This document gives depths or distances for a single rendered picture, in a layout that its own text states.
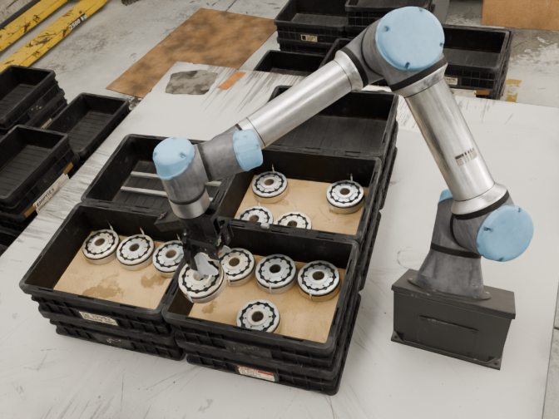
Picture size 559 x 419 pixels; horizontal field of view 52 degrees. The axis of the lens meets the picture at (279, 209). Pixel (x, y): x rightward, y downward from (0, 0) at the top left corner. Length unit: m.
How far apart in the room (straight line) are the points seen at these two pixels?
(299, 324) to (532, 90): 2.41
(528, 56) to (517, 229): 2.61
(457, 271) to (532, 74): 2.39
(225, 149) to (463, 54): 1.91
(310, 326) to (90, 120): 1.95
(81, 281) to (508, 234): 1.07
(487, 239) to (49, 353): 1.16
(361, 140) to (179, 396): 0.91
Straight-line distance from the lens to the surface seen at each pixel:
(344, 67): 1.22
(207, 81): 2.41
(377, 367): 1.45
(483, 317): 1.31
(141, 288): 1.53
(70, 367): 1.65
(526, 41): 3.89
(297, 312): 1.39
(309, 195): 1.63
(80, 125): 3.01
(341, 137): 1.81
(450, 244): 1.32
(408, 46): 1.09
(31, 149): 2.79
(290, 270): 1.43
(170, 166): 1.03
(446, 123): 1.14
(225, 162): 1.05
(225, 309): 1.42
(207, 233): 1.16
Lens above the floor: 1.98
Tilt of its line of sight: 46 degrees down
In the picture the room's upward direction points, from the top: 11 degrees counter-clockwise
